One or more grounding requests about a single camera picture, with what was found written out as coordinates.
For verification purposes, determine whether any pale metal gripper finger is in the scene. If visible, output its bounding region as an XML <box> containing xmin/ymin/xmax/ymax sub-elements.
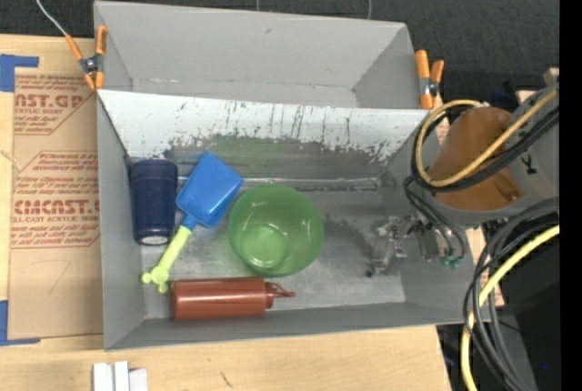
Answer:
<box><xmin>374</xmin><ymin>216</ymin><xmax>413</xmax><ymax>242</ymax></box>
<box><xmin>365</xmin><ymin>238</ymin><xmax>409</xmax><ymax>277</ymax></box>

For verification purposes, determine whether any green clear plastic cup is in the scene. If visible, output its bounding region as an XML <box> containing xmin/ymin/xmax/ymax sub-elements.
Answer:
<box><xmin>226</xmin><ymin>184</ymin><xmax>326</xmax><ymax>279</ymax></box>

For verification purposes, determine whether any red-brown squeeze bottle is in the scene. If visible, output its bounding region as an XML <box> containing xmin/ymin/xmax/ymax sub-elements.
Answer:
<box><xmin>168</xmin><ymin>276</ymin><xmax>297</xmax><ymax>323</ymax></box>

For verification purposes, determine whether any grey metal bin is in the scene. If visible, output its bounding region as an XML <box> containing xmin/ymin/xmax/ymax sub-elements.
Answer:
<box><xmin>92</xmin><ymin>0</ymin><xmax>484</xmax><ymax>352</ymax></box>

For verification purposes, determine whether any dark blue cup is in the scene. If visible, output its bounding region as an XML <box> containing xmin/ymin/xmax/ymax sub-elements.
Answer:
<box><xmin>128</xmin><ymin>158</ymin><xmax>180</xmax><ymax>246</ymax></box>

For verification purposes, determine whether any brown cardboard board red print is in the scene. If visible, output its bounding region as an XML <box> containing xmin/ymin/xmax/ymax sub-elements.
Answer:
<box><xmin>0</xmin><ymin>33</ymin><xmax>106</xmax><ymax>343</ymax></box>

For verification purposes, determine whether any blue scoop yellow-green handle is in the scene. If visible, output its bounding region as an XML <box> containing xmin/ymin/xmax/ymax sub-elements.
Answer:
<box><xmin>140</xmin><ymin>150</ymin><xmax>245</xmax><ymax>295</ymax></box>

